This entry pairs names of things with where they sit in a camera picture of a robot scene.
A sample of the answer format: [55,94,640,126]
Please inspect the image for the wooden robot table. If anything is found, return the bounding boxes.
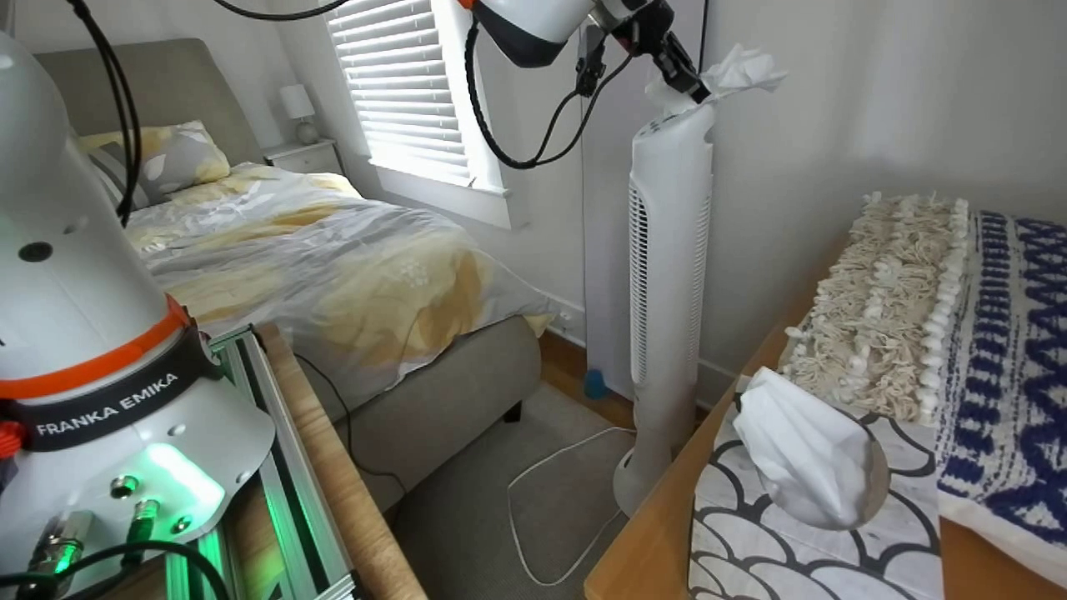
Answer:
[254,320,434,600]

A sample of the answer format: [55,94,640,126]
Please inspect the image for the grey striped bed pillow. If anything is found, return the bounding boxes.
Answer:
[80,143,154,217]

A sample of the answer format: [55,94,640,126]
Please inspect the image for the white fan power cable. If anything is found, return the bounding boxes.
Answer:
[504,422,637,592]

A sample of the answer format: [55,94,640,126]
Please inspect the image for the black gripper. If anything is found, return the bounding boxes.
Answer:
[589,0,713,108]

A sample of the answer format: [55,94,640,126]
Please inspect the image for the wooden dresser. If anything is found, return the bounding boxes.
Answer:
[579,320,1067,600]

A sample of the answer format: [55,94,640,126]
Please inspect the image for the white tissue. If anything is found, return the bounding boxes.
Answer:
[731,363,893,530]

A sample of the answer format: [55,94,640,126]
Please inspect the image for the scale pattern tissue box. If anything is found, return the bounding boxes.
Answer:
[682,399,947,600]

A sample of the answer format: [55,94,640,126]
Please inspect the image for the grey upholstered bed frame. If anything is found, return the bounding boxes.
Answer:
[295,314,545,512]

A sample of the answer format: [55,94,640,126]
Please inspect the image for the grey headboard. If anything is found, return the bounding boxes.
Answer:
[29,37,266,174]

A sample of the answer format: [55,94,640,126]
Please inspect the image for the white window blinds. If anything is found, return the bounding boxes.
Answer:
[363,0,518,234]
[323,0,475,192]

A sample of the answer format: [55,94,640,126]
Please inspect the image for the white tower fan heater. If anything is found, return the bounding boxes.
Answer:
[610,96,717,517]

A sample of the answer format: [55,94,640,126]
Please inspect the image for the grey rug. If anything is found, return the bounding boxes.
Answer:
[388,380,640,600]

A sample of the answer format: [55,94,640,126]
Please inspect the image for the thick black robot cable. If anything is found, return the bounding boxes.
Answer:
[63,0,351,228]

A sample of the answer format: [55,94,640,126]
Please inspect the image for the blue white patterned rug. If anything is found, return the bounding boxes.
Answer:
[774,190,1067,561]

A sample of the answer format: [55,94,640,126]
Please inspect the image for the white nightstand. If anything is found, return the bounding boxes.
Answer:
[261,136,343,181]

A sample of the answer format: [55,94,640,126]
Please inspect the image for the yellow grey bed pillow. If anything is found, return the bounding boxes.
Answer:
[73,118,234,211]

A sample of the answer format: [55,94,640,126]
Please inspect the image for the bed with yellow bedding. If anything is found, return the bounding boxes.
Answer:
[112,163,555,417]

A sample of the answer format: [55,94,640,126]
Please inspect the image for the white table lamp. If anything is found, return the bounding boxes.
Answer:
[276,83,319,148]

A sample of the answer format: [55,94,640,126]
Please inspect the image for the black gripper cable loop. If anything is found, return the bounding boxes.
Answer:
[461,17,625,174]

